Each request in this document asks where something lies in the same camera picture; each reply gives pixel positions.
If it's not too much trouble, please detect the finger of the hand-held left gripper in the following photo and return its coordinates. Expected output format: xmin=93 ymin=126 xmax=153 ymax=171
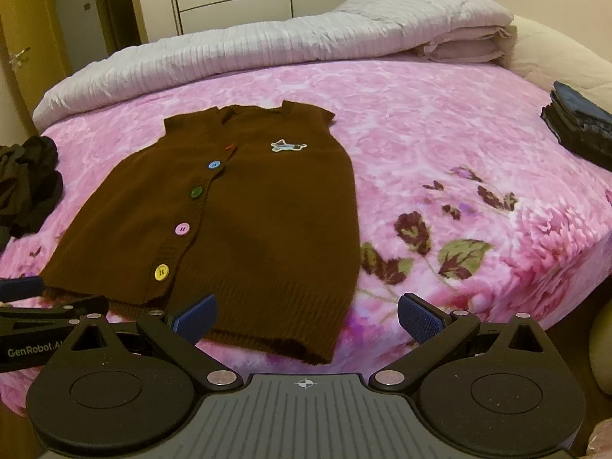
xmin=0 ymin=276 xmax=110 ymax=320

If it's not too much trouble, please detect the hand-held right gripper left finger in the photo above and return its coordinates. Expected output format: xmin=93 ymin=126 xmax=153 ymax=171
xmin=52 ymin=294 xmax=244 ymax=391

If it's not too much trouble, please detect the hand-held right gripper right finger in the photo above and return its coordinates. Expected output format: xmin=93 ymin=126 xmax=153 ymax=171
xmin=369 ymin=293 xmax=558 ymax=393

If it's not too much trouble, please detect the brown knit button vest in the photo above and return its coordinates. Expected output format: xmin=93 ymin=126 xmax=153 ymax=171
xmin=38 ymin=100 xmax=361 ymax=365

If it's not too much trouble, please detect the black clothes pile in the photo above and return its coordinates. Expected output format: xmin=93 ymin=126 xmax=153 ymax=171
xmin=0 ymin=135 xmax=64 ymax=252

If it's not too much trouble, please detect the stack of dark folded clothes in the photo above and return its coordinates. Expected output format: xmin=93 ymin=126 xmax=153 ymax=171
xmin=540 ymin=81 xmax=612 ymax=173

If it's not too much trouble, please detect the cream round stool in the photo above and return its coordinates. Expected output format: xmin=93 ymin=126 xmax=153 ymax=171
xmin=588 ymin=316 xmax=612 ymax=395

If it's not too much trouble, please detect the pink floral blanket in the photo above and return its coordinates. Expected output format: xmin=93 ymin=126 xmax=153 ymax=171
xmin=0 ymin=55 xmax=612 ymax=422

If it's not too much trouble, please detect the grey ribbed quilt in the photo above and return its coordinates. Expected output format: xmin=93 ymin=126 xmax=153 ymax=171
xmin=33 ymin=0 xmax=517 ymax=127

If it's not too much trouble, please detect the wooden door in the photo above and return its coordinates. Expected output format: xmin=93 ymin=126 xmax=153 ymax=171
xmin=0 ymin=0 xmax=65 ymax=130

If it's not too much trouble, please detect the folded pink sheet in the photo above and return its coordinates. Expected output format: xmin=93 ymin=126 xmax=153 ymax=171
xmin=415 ymin=33 xmax=508 ymax=64

